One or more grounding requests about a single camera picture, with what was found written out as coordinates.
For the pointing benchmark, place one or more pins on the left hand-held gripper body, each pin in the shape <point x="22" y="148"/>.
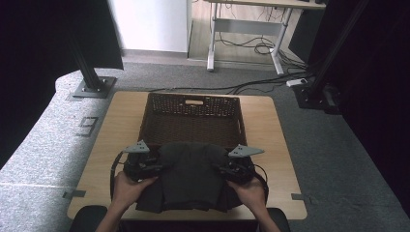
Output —
<point x="137" y="164"/>

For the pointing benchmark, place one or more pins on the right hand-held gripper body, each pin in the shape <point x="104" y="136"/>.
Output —
<point x="241" y="167"/>

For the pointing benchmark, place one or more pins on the dark grey cloth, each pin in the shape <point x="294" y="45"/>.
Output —
<point x="191" y="179"/>

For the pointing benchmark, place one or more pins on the brown woven basket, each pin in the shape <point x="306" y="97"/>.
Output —
<point x="193" y="124"/>

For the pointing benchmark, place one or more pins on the person's left hand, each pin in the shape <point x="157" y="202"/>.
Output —
<point x="129" y="191"/>

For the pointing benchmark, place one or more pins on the person's right hand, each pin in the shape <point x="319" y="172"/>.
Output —
<point x="249" y="195"/>

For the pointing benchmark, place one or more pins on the black armrest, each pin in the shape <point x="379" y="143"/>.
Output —
<point x="85" y="220"/>
<point x="283" y="220"/>

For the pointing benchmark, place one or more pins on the black slanted metal stand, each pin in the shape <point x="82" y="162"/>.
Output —
<point x="325" y="64"/>

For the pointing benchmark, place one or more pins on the black curtain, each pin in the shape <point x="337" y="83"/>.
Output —
<point x="377" y="96"/>
<point x="48" y="64"/>

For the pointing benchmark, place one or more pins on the white cabinet panel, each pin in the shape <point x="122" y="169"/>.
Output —
<point x="151" y="25"/>

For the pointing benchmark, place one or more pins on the black computer case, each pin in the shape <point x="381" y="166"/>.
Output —
<point x="303" y="35"/>

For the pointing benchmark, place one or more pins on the black stand with base plate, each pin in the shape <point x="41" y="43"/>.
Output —
<point x="92" y="80"/>

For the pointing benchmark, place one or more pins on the white desk frame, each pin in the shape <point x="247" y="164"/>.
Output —
<point x="248" y="27"/>

